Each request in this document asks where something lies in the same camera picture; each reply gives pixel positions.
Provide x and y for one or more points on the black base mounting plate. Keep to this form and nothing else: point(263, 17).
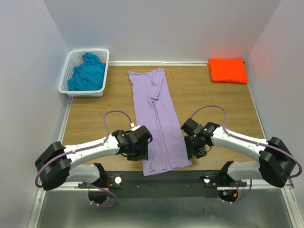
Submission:
point(173, 184)

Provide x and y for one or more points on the white plastic laundry basket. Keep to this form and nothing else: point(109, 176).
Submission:
point(75, 59)

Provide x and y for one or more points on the teal t shirt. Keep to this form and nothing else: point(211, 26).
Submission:
point(89, 75)

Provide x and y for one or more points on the aluminium rail frame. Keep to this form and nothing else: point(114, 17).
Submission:
point(258, 205)

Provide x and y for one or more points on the folded orange t shirt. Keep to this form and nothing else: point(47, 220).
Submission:
point(227, 70)

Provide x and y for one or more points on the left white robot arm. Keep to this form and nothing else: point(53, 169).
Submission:
point(55, 164)

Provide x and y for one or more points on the purple t shirt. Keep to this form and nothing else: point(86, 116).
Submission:
point(154, 109)

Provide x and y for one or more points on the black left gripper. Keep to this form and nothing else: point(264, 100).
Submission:
point(143, 155)

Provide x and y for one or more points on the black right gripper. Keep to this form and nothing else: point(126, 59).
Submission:
point(199, 153)

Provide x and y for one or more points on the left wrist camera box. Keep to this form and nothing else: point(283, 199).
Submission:
point(134, 127)

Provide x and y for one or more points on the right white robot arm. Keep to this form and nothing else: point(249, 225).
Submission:
point(271, 160)

